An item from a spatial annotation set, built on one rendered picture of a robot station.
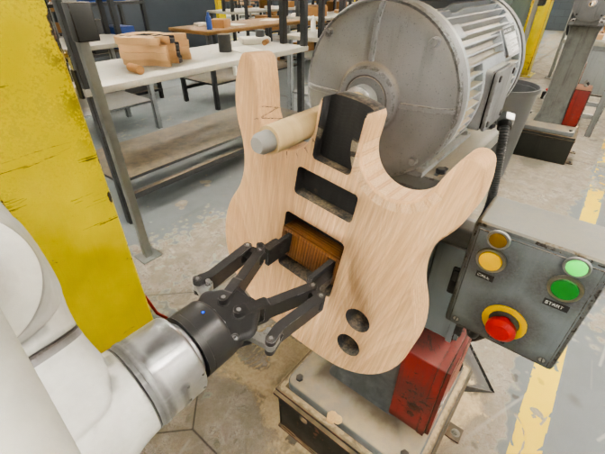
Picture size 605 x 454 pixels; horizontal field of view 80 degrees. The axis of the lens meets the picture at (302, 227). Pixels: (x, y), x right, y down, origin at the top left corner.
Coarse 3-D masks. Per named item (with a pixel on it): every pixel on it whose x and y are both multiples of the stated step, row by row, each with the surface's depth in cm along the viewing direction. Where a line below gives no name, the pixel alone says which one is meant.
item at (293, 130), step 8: (304, 112) 42; (312, 112) 43; (280, 120) 40; (288, 120) 40; (296, 120) 41; (304, 120) 41; (312, 120) 42; (264, 128) 39; (272, 128) 38; (280, 128) 39; (288, 128) 39; (296, 128) 40; (304, 128) 41; (312, 128) 42; (280, 136) 38; (288, 136) 39; (296, 136) 40; (304, 136) 42; (280, 144) 39; (288, 144) 40; (272, 152) 40
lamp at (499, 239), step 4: (492, 232) 48; (496, 232) 48; (500, 232) 48; (504, 232) 48; (488, 236) 49; (492, 236) 48; (496, 236) 48; (500, 236) 48; (504, 236) 48; (508, 236) 47; (488, 240) 49; (492, 240) 49; (496, 240) 48; (500, 240) 48; (504, 240) 48; (508, 240) 48; (492, 244) 49; (496, 244) 48; (500, 244) 48; (504, 244) 48; (508, 244) 48; (496, 248) 49; (500, 248) 49; (504, 248) 48
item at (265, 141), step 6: (258, 132) 38; (264, 132) 38; (270, 132) 38; (252, 138) 38; (258, 138) 37; (264, 138) 37; (270, 138) 38; (252, 144) 38; (258, 144) 38; (264, 144) 38; (270, 144) 38; (276, 144) 39; (258, 150) 38; (264, 150) 38; (270, 150) 39
